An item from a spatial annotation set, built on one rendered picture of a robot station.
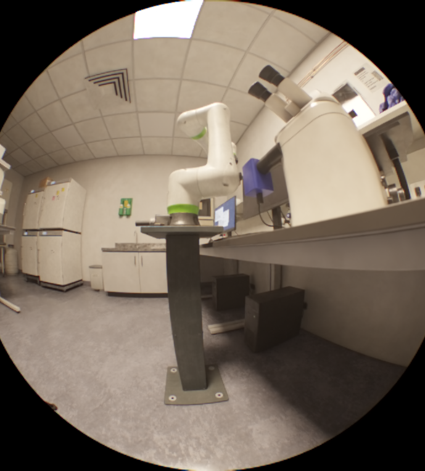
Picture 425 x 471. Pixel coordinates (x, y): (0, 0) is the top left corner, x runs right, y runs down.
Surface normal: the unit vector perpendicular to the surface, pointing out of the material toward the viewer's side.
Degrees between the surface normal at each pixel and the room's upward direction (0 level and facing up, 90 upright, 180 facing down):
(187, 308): 90
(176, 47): 180
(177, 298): 90
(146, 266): 90
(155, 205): 90
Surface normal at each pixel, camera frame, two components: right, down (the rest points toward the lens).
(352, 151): -0.59, -0.04
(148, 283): 0.27, -0.10
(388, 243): -0.96, 0.00
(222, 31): 0.03, 1.00
